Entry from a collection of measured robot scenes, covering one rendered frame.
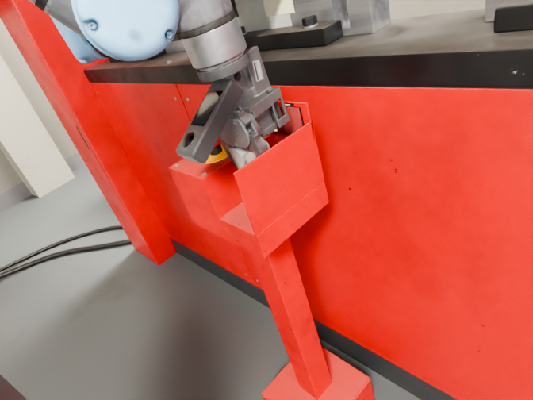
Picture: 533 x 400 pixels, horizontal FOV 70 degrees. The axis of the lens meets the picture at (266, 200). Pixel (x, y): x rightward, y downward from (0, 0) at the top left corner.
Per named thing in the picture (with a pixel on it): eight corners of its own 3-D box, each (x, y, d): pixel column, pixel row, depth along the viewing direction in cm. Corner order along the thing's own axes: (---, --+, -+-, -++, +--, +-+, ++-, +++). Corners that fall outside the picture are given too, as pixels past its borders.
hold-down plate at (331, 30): (222, 54, 87) (218, 40, 86) (239, 46, 90) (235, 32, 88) (326, 46, 66) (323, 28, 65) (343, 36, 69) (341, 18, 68)
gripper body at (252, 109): (293, 125, 56) (266, 42, 49) (253, 156, 52) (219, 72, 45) (258, 120, 61) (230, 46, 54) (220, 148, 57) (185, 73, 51)
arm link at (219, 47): (202, 36, 43) (166, 41, 48) (218, 75, 45) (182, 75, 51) (248, 11, 46) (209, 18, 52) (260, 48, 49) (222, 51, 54)
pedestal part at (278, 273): (299, 386, 96) (235, 217, 68) (314, 368, 99) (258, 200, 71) (317, 400, 92) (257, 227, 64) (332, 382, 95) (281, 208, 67)
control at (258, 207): (193, 222, 71) (152, 136, 61) (253, 179, 79) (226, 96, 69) (264, 259, 57) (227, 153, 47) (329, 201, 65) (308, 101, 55)
